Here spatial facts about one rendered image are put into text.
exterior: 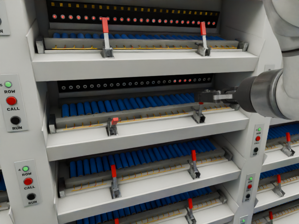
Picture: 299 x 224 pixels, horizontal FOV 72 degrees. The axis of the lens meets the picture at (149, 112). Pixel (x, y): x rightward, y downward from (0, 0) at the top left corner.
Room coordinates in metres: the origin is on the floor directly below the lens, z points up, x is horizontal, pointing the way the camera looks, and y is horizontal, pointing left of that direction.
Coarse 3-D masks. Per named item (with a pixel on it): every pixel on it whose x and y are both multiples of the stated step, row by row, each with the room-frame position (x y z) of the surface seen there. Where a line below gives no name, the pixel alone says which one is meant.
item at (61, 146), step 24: (48, 96) 0.60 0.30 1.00; (72, 96) 0.62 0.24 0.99; (48, 120) 0.53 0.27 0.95; (120, 120) 0.56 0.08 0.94; (168, 120) 0.59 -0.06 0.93; (192, 120) 0.60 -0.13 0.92; (216, 120) 0.61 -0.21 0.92; (240, 120) 0.63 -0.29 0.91; (48, 144) 0.44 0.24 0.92; (72, 144) 0.45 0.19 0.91; (96, 144) 0.48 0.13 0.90; (120, 144) 0.50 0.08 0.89; (144, 144) 0.53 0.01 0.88
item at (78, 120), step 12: (144, 108) 0.60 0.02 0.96; (156, 108) 0.60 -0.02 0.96; (168, 108) 0.61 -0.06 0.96; (180, 108) 0.63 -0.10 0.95; (204, 108) 0.66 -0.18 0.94; (60, 120) 0.50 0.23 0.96; (72, 120) 0.51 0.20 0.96; (84, 120) 0.52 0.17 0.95; (96, 120) 0.53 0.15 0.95; (132, 120) 0.56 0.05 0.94
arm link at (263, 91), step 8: (264, 72) 0.38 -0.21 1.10; (272, 72) 0.36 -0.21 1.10; (280, 72) 0.34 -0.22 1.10; (256, 80) 0.38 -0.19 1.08; (264, 80) 0.36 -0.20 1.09; (272, 80) 0.34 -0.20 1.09; (256, 88) 0.37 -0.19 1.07; (264, 88) 0.35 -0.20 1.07; (272, 88) 0.33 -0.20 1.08; (256, 96) 0.36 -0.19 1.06; (264, 96) 0.35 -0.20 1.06; (272, 96) 0.33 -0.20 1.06; (256, 104) 0.36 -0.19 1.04; (264, 104) 0.35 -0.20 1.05; (272, 104) 0.33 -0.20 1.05; (264, 112) 0.35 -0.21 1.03; (272, 112) 0.34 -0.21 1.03; (280, 112) 0.33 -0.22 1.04
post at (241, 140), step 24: (240, 0) 0.74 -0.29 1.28; (240, 24) 0.73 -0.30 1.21; (264, 24) 0.64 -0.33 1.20; (264, 48) 0.64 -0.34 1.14; (240, 72) 0.70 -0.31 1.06; (264, 120) 0.66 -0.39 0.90; (240, 144) 0.66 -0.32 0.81; (264, 144) 0.67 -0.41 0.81; (240, 192) 0.64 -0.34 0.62; (240, 216) 0.65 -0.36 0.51
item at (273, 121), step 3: (270, 120) 0.68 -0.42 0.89; (273, 120) 0.69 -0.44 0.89; (276, 120) 0.69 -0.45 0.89; (279, 120) 0.70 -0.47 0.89; (282, 120) 0.70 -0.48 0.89; (285, 120) 0.71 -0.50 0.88; (288, 120) 0.72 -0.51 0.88; (291, 120) 0.72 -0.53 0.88; (294, 120) 0.73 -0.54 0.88; (297, 120) 0.74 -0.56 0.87; (270, 123) 0.69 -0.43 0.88; (273, 123) 0.69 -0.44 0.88; (276, 123) 0.70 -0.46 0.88; (279, 123) 0.70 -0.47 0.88
